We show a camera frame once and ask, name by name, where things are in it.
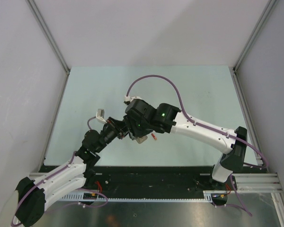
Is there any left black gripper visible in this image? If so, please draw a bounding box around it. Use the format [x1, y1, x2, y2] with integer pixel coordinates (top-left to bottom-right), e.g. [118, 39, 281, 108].
[95, 116, 130, 153]

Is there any white remote control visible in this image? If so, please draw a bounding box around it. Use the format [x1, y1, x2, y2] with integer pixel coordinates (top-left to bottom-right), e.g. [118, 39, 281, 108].
[130, 133, 148, 144]

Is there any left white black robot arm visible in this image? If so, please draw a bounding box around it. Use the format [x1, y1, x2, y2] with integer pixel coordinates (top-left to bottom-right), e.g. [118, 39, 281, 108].
[11, 117, 128, 227]

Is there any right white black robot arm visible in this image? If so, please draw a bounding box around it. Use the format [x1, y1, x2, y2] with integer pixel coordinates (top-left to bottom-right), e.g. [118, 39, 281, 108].
[124, 96, 247, 190]

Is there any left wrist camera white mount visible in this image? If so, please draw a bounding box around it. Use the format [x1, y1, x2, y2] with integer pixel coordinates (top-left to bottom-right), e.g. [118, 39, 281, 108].
[96, 109, 106, 124]

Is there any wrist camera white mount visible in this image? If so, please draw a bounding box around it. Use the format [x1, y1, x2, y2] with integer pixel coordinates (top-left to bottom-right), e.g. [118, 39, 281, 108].
[96, 109, 106, 124]
[124, 96, 142, 105]

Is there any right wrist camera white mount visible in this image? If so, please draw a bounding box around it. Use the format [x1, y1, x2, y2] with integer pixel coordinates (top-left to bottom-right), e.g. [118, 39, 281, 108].
[124, 96, 142, 105]

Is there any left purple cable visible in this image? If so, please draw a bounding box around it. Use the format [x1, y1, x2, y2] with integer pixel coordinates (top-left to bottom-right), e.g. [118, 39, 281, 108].
[11, 116, 109, 227]

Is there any purple cable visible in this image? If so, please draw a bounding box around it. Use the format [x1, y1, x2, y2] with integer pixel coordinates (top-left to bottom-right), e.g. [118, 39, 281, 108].
[11, 116, 109, 227]
[126, 75, 268, 217]

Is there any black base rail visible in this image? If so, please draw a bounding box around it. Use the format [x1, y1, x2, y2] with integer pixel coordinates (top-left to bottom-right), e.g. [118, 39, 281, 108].
[39, 165, 267, 199]

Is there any grey slotted cable duct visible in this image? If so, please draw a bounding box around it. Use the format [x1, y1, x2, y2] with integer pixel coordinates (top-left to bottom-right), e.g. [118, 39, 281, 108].
[61, 191, 215, 202]

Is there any left aluminium frame post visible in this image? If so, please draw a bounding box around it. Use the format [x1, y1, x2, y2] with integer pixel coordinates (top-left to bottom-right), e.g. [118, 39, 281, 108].
[26, 0, 70, 75]

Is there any aluminium frame post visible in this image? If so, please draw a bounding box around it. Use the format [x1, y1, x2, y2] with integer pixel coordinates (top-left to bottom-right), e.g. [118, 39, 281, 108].
[232, 0, 279, 73]
[26, 0, 70, 75]

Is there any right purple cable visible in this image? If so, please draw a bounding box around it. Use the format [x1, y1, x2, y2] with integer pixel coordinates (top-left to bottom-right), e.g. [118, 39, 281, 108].
[126, 75, 268, 217]

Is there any right aluminium frame post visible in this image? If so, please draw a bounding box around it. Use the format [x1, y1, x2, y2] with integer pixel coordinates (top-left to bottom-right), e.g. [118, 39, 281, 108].
[232, 0, 279, 73]

